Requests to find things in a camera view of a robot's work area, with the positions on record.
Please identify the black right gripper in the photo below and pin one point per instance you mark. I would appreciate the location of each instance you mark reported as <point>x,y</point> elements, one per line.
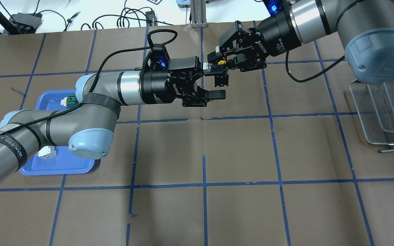
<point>276,35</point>

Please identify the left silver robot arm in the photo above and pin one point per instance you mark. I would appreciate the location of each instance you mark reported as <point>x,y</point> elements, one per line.
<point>88,129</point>

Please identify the aluminium frame post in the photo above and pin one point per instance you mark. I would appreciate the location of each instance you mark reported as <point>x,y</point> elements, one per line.
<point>198,13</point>

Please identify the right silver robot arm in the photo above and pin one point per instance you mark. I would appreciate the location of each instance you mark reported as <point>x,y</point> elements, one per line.
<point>365,29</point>

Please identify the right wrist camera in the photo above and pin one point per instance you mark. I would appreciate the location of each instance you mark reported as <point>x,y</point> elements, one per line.
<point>274,6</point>

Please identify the blue plastic tray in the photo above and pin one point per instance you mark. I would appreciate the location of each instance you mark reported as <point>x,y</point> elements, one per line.
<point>64,162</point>

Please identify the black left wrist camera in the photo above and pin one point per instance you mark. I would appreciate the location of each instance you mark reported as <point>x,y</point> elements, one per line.
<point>157,58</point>

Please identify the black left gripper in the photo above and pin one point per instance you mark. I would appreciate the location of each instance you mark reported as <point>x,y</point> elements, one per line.
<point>158,88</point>

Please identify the green terminal block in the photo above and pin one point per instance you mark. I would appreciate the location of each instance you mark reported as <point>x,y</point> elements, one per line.
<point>69,102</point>

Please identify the white circuit breaker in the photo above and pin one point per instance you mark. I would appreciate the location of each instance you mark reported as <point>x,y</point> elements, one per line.
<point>47,152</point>

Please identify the wire mesh shelf basket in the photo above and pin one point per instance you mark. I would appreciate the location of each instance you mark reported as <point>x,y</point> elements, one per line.
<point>375,114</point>

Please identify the red push button switch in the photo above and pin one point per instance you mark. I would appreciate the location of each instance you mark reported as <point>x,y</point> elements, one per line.
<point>218,71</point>

